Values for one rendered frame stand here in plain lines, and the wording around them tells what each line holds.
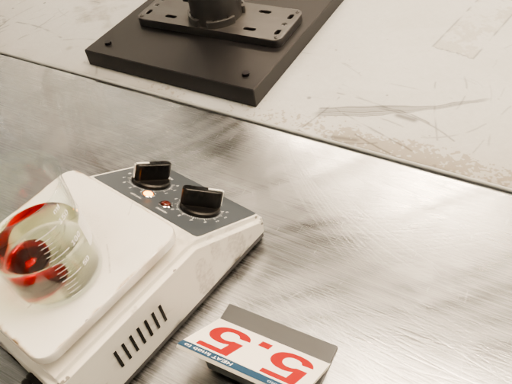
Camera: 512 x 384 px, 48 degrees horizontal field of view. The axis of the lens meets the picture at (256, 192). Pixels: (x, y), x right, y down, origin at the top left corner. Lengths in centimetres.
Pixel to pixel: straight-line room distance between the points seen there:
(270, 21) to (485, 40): 24
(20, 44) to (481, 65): 58
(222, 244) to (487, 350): 20
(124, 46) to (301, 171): 30
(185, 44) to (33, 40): 24
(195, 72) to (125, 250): 30
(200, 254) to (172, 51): 33
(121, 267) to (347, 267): 18
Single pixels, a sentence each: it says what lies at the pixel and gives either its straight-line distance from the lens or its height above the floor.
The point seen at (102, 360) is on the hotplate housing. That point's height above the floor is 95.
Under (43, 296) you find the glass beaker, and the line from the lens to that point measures 37.
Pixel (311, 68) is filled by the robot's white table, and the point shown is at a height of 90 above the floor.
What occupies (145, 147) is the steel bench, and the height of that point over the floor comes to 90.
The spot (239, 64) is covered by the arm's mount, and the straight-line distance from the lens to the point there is 64.
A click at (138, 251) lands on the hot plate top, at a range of 39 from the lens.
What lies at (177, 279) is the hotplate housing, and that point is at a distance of 40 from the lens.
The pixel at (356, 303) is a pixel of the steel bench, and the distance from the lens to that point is 44.
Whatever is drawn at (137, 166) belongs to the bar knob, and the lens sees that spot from 47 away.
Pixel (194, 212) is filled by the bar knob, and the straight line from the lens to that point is 44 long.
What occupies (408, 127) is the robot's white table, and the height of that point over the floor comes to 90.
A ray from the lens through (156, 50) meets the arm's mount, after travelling 70.
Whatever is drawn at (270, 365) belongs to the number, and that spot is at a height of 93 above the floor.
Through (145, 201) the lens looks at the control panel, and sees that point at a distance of 45.
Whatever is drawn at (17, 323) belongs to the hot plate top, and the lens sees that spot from 39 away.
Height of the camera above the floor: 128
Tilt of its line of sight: 46 degrees down
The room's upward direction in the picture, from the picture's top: 10 degrees counter-clockwise
